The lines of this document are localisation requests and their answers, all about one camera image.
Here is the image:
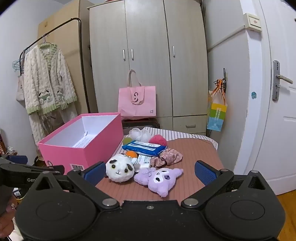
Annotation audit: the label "blue wet wipes pack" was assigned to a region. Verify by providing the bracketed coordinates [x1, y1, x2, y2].
[122, 140, 167, 156]

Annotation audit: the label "purple plush toy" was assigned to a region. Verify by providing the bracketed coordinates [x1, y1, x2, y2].
[134, 167, 184, 198]

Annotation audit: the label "colourful paper gift bag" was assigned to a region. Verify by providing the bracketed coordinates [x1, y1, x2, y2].
[206, 86, 228, 131]

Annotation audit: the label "white panda plush toy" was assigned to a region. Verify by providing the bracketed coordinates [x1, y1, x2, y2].
[105, 155, 136, 184]

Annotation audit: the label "beige canvas bag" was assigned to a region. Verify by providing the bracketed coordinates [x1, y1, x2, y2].
[16, 74, 26, 107]

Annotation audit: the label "metal door handle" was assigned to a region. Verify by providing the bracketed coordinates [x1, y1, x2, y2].
[272, 60, 294, 102]

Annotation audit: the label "cream fleece robe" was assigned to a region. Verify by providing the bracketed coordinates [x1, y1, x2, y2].
[24, 43, 78, 145]

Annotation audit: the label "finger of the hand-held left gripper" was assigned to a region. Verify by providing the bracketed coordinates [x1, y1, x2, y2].
[0, 155, 28, 165]
[30, 164, 66, 176]

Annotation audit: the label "person's left hand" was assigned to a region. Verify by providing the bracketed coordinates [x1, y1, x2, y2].
[0, 200, 18, 240]

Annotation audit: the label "dark suitcase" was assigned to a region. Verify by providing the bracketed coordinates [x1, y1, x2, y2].
[121, 117, 161, 130]

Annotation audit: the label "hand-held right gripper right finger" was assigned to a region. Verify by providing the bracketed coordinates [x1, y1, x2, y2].
[181, 160, 276, 208]

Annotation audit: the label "pink fluffy puff ball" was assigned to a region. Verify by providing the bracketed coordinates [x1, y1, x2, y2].
[148, 134, 167, 147]

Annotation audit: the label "floral fabric scrunchie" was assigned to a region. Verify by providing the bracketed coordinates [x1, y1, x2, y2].
[150, 148, 183, 168]

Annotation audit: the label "beige light switch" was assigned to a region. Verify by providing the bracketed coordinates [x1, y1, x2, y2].
[244, 13, 263, 32]

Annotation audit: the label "black wall hook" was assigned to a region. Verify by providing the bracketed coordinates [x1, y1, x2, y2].
[214, 68, 228, 93]

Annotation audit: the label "black clothes rack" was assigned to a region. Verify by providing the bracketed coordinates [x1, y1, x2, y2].
[20, 18, 92, 112]

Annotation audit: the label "white paper sheet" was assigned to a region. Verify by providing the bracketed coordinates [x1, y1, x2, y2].
[72, 132, 91, 148]

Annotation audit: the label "grey three-door wardrobe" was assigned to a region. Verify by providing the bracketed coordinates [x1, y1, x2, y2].
[87, 0, 208, 136]

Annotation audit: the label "white mesh bath sponge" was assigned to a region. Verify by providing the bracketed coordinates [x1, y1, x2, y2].
[128, 127, 152, 142]

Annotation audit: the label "pink tote bag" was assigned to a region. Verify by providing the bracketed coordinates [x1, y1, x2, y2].
[117, 70, 157, 117]

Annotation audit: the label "pink cardboard box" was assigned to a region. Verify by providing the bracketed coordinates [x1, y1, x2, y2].
[38, 113, 124, 176]

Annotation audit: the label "blue clothes hangers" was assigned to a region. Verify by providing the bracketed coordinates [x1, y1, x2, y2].
[12, 59, 25, 72]

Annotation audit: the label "white tissue pack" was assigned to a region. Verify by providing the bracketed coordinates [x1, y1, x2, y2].
[137, 155, 152, 169]

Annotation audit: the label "striped bed sheet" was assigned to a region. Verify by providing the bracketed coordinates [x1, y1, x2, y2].
[122, 126, 219, 150]

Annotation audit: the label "white door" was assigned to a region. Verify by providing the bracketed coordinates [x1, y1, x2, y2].
[240, 0, 296, 196]

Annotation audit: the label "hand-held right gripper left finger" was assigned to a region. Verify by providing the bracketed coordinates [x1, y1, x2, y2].
[23, 161, 119, 209]

